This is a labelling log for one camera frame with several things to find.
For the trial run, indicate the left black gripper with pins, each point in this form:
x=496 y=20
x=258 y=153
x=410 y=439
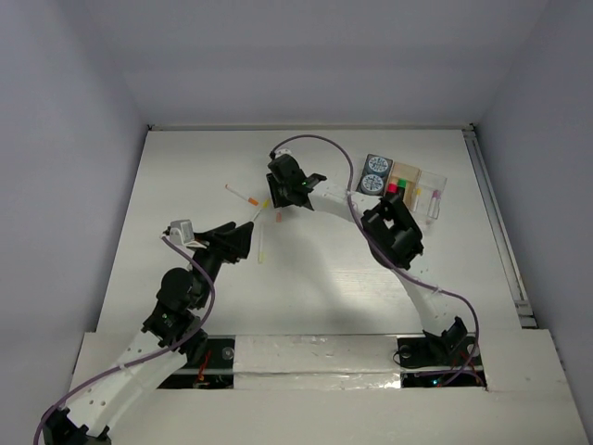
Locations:
x=221 y=243

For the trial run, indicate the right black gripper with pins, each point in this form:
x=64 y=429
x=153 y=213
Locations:
x=278 y=199

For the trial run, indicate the pale yellow cap marker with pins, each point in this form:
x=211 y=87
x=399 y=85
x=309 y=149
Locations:
x=261 y=244

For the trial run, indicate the orange cap marker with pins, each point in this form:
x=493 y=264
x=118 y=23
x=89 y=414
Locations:
x=246 y=197

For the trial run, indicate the blue white round jar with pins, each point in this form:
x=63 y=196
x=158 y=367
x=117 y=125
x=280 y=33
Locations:
x=377 y=165

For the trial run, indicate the black pink highlighter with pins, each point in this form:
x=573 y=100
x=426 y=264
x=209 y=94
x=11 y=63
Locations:
x=389 y=193

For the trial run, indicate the black green highlighter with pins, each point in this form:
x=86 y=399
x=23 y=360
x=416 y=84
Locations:
x=401 y=187

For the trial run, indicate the yellow end marker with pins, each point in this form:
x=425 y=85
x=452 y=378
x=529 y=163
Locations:
x=416 y=199

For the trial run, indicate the pink cap marker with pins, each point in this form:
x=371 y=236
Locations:
x=435 y=204

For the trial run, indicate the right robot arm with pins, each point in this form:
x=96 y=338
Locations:
x=394 y=238

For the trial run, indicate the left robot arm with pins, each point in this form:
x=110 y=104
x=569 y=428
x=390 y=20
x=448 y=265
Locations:
x=170 y=337

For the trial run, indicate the dark grey plastic bin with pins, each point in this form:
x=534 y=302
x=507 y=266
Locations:
x=363 y=197

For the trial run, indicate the silver taped strip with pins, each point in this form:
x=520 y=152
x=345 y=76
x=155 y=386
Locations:
x=342 y=362

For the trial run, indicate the clear plastic bin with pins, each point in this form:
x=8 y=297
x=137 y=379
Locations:
x=428 y=182

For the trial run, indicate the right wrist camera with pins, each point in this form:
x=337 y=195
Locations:
x=279 y=152

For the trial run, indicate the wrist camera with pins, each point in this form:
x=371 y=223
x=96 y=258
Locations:
x=180 y=233
x=279 y=152

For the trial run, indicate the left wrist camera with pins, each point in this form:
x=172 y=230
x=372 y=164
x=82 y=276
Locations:
x=180 y=233

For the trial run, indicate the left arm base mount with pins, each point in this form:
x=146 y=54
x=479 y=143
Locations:
x=210 y=366

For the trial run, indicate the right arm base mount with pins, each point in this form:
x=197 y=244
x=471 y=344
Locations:
x=451 y=359

